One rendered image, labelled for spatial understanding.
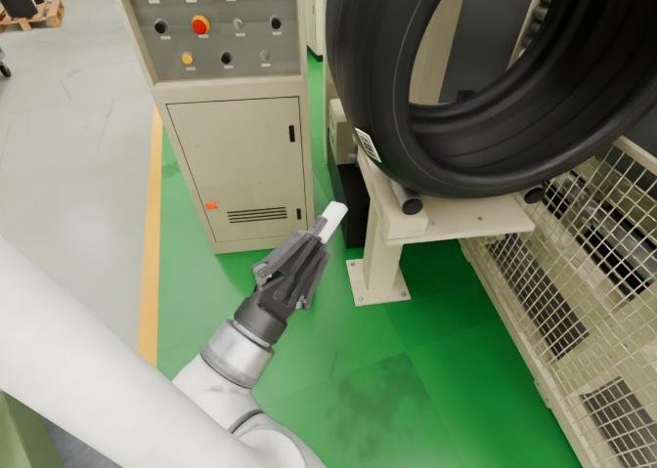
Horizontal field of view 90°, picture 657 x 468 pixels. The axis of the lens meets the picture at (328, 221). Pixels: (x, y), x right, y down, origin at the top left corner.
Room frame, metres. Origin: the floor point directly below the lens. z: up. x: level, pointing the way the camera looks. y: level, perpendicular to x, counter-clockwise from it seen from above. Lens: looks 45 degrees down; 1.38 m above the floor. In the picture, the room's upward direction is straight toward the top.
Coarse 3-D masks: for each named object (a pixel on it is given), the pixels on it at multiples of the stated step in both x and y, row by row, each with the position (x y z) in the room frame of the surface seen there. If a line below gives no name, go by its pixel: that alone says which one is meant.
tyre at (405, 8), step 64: (384, 0) 0.49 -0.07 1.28; (576, 0) 0.82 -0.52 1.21; (640, 0) 0.71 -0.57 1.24; (384, 64) 0.48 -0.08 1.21; (512, 64) 0.84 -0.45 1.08; (576, 64) 0.77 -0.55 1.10; (640, 64) 0.64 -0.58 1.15; (384, 128) 0.48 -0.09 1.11; (448, 128) 0.79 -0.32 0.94; (512, 128) 0.74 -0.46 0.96; (576, 128) 0.64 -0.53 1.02; (448, 192) 0.50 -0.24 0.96
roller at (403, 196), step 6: (390, 180) 0.61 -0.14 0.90; (396, 186) 0.58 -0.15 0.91; (402, 186) 0.57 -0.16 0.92; (396, 192) 0.56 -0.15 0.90; (402, 192) 0.55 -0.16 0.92; (408, 192) 0.54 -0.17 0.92; (414, 192) 0.54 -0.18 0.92; (402, 198) 0.53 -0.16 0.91; (408, 198) 0.52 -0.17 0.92; (414, 198) 0.52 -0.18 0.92; (402, 204) 0.52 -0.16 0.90; (408, 204) 0.51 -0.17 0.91; (414, 204) 0.51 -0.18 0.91; (420, 204) 0.52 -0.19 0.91; (408, 210) 0.51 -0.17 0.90; (414, 210) 0.51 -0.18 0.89
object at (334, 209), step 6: (330, 204) 0.40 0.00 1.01; (336, 204) 0.40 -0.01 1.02; (342, 204) 0.39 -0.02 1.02; (330, 210) 0.39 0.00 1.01; (336, 210) 0.39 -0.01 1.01; (342, 210) 0.39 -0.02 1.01; (324, 216) 0.38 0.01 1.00; (330, 216) 0.38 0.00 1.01; (336, 216) 0.38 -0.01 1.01; (330, 222) 0.37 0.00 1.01; (324, 228) 0.36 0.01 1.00; (330, 228) 0.36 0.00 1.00; (324, 234) 0.35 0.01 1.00
